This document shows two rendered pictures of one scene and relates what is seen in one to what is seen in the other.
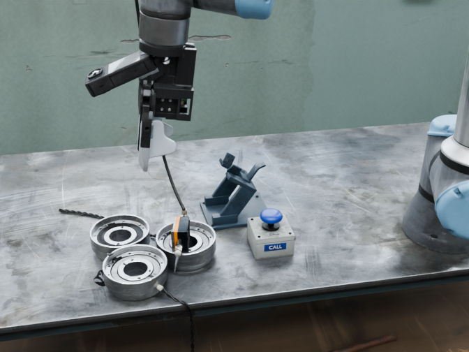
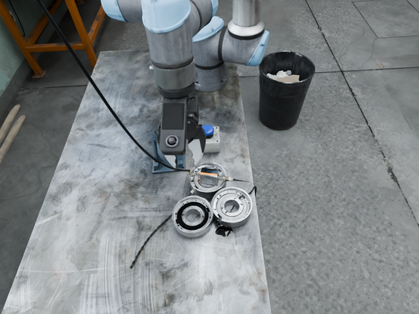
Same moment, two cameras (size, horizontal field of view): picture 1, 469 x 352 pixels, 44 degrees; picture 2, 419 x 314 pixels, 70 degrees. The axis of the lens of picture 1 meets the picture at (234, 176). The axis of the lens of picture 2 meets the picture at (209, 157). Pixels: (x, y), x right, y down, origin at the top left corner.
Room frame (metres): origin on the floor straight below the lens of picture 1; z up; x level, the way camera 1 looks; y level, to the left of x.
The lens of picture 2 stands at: (0.71, 0.55, 1.52)
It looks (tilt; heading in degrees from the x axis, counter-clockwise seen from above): 51 degrees down; 284
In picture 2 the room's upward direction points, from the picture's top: 5 degrees counter-clockwise
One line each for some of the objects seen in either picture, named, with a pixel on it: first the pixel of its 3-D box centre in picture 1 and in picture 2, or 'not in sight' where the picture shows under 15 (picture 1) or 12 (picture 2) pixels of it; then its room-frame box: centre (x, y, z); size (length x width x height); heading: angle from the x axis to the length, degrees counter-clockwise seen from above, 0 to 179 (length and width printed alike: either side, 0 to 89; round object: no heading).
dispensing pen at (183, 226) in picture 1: (181, 242); (218, 176); (0.80, 0.09, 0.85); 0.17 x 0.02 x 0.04; 179
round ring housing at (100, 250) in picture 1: (120, 239); (192, 217); (0.85, 0.20, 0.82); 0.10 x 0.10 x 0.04
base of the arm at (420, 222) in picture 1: (447, 208); (208, 68); (0.92, -0.40, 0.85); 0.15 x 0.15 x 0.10
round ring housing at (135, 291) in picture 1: (135, 272); (231, 207); (0.76, 0.16, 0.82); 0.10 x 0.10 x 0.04
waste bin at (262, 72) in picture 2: not in sight; (282, 93); (0.58, -1.08, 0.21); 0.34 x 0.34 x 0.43
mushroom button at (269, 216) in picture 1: (271, 223); (207, 133); (0.86, -0.07, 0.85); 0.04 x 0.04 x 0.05
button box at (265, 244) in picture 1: (273, 235); (208, 137); (0.86, -0.07, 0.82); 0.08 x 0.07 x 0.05; 101
